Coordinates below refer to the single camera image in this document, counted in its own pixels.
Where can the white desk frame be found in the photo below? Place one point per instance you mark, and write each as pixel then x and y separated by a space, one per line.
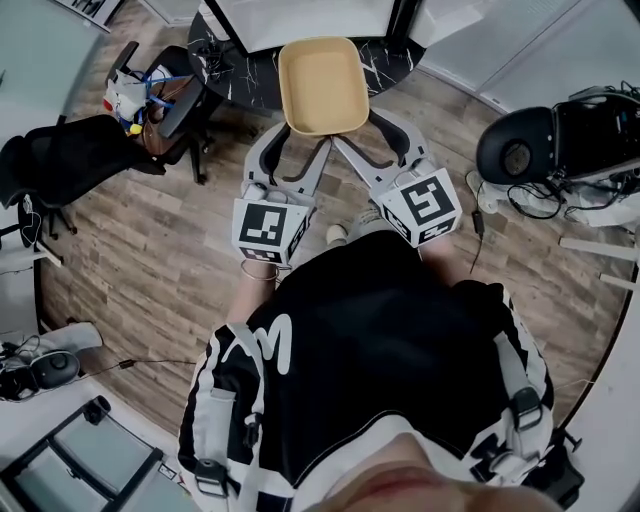
pixel 600 250

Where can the black cylinder knob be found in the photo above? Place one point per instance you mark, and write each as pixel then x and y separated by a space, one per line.
pixel 96 410

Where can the tan rectangular tray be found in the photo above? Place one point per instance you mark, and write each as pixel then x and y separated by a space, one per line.
pixel 322 90

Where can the black framed glass cabinet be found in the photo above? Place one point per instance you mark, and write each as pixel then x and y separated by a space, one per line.
pixel 75 460

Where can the small yellow toy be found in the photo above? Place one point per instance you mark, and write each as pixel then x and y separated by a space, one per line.
pixel 133 128

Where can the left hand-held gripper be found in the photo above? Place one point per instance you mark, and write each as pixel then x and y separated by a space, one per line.
pixel 262 222

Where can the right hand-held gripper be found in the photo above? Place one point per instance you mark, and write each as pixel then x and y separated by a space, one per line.
pixel 427 200

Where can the person's left forearm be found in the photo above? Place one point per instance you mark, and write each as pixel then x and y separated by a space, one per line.
pixel 250 300

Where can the black equipment rig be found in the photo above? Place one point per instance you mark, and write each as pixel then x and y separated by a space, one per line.
pixel 595 135

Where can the mini fridge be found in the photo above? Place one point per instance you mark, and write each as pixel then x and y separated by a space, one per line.
pixel 300 20

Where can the black floor stand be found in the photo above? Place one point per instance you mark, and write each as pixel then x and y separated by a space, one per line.
pixel 555 470

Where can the person's face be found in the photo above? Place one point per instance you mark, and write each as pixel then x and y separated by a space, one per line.
pixel 430 480

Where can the person's white shoe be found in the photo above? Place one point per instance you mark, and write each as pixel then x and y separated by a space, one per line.
pixel 372 217
pixel 337 234

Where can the person's black white jersey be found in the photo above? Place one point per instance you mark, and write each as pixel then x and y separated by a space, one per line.
pixel 370 320

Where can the black mesh office chair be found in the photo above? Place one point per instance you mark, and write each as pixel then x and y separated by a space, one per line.
pixel 45 220
pixel 75 155

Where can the brown bag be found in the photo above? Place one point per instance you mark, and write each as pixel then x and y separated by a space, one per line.
pixel 167 120

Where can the white shelf unit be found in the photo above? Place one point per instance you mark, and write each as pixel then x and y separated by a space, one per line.
pixel 90 12

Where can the white desk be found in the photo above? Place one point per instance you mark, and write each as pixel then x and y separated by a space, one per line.
pixel 15 295

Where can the round black marble table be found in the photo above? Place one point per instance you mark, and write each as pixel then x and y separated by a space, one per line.
pixel 250 80

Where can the person's right forearm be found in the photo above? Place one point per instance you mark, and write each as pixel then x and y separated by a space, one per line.
pixel 440 260

